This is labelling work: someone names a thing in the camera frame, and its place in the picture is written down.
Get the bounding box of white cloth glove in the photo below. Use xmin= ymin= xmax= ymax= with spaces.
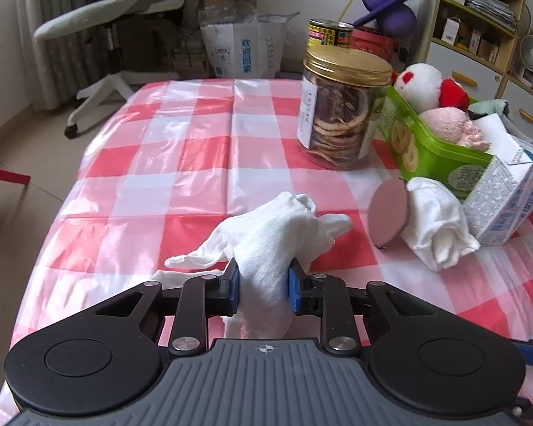
xmin=152 ymin=191 xmax=352 ymax=339

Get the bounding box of white sock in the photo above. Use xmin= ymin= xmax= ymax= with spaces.
xmin=400 ymin=177 xmax=480 ymax=271

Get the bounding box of santa plush toy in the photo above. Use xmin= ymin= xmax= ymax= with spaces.
xmin=393 ymin=62 xmax=470 ymax=114

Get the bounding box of light green towel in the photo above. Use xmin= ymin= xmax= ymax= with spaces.
xmin=468 ymin=99 xmax=519 ymax=134

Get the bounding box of brown round disc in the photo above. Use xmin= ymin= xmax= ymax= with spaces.
xmin=368 ymin=178 xmax=409 ymax=249

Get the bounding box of red white checkered tablecloth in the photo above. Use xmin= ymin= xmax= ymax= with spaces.
xmin=0 ymin=78 xmax=533 ymax=424

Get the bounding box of blue white milk carton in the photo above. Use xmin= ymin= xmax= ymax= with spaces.
xmin=463 ymin=114 xmax=533 ymax=246

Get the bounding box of green plastic bin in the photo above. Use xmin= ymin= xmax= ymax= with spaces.
xmin=379 ymin=87 xmax=492 ymax=200

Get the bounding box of gold lid snack jar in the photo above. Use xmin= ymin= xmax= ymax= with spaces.
xmin=296 ymin=45 xmax=393 ymax=170

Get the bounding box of pink plush toy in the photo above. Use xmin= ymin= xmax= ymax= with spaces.
xmin=420 ymin=107 xmax=491 ymax=152

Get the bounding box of low drawer cabinet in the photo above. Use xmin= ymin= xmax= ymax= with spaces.
xmin=502 ymin=76 xmax=533 ymax=140

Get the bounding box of red chips bucket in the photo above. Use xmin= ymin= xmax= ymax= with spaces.
xmin=349 ymin=27 xmax=399 ymax=61

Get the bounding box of yellow tin can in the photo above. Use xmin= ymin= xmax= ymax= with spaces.
xmin=307 ymin=18 xmax=354 ymax=49

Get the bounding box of purple jumping ball toy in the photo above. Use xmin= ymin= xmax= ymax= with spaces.
xmin=351 ymin=0 xmax=417 ymax=39

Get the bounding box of white office chair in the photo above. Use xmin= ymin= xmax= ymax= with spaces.
xmin=34 ymin=0 xmax=185 ymax=140

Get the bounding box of wooden shelf cabinet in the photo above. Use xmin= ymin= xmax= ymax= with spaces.
xmin=422 ymin=0 xmax=526 ymax=100

